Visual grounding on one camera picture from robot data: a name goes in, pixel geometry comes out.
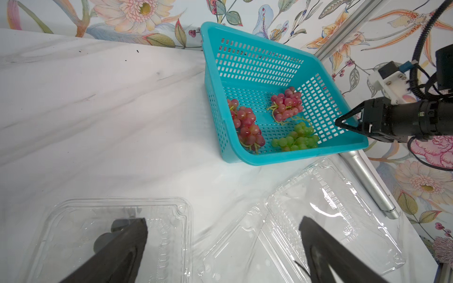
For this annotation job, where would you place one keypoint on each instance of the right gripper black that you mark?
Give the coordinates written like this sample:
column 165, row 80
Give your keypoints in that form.
column 385, row 122

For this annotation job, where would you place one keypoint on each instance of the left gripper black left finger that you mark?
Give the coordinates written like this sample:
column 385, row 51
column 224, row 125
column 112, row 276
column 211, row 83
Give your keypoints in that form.
column 118, row 261

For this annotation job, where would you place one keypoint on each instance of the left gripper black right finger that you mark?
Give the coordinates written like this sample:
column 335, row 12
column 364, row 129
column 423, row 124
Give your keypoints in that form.
column 329, row 261

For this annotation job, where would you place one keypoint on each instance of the black grape bunch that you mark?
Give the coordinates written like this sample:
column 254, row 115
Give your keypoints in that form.
column 118, row 225

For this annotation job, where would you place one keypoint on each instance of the clear clamshell container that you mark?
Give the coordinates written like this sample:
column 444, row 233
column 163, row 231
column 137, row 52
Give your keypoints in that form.
column 264, row 245
column 77, row 229

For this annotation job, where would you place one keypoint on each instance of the red grape bunch back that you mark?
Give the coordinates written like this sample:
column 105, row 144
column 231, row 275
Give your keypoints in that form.
column 286, row 106

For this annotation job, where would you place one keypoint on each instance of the red grape bunch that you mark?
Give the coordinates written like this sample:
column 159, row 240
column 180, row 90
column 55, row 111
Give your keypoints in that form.
column 286, row 106
column 248, row 131

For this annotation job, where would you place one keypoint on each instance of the teal plastic mesh basket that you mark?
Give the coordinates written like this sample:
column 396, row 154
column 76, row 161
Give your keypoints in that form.
column 282, row 86

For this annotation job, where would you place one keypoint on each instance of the red grape bunch front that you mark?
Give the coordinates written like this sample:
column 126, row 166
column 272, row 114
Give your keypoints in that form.
column 248, row 131

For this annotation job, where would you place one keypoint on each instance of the green grape bunch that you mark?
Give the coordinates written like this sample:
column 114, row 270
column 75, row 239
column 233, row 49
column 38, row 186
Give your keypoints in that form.
column 303, row 137

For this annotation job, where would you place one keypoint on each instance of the right aluminium frame post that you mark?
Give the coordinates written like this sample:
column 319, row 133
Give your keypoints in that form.
column 354, row 23

